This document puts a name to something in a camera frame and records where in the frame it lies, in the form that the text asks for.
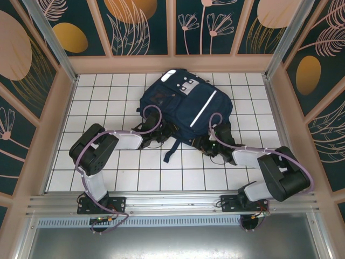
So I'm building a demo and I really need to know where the navy blue backpack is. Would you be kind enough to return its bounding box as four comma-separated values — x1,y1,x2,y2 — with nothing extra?
136,68,234,164

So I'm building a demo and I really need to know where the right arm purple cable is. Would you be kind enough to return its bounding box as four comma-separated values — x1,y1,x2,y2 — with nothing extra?
209,112,316,233

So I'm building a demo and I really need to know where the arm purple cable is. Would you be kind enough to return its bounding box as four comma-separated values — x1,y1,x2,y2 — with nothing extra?
75,104,164,235
209,112,316,233

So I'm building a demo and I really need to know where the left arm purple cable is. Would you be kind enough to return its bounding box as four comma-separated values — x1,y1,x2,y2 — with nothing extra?
75,104,164,235

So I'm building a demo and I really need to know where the aluminium side rail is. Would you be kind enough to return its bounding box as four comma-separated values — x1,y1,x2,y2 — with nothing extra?
263,74,308,193

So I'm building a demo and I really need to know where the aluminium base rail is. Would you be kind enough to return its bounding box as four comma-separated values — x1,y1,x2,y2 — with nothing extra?
25,190,323,219

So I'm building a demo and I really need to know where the right black mount plate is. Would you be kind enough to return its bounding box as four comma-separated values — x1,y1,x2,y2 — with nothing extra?
220,194,270,214

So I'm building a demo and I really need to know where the black mount plate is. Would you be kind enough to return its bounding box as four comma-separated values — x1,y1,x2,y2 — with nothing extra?
77,196,127,215
220,194,270,214

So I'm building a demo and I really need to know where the left black mount plate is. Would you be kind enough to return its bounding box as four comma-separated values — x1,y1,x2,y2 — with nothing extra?
77,196,127,215

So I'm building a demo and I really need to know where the slotted metal cable duct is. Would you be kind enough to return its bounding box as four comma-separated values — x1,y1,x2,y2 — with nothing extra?
36,217,323,228

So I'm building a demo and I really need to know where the small circuit board with wires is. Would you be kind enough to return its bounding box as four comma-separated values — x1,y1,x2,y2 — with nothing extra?
250,210,272,219
88,215,119,226

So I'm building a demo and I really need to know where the aluminium frame post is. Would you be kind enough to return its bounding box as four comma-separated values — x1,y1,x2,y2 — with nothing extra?
264,0,316,79
21,0,79,83

